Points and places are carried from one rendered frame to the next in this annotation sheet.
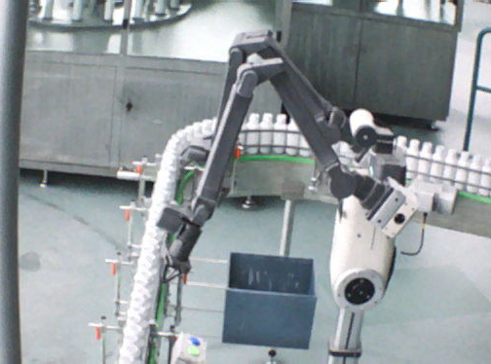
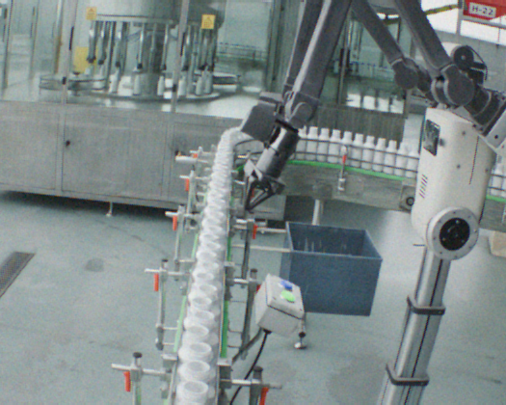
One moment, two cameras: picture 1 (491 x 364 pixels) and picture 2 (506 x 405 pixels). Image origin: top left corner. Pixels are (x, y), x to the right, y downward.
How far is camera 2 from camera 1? 1.88 m
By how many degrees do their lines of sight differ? 6
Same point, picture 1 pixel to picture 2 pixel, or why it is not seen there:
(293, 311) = (358, 275)
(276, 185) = (308, 187)
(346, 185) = (464, 89)
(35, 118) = (103, 161)
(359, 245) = (458, 178)
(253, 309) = (318, 273)
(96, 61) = (152, 117)
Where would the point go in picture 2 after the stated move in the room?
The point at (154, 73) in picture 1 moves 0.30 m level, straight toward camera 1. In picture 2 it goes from (197, 127) to (197, 134)
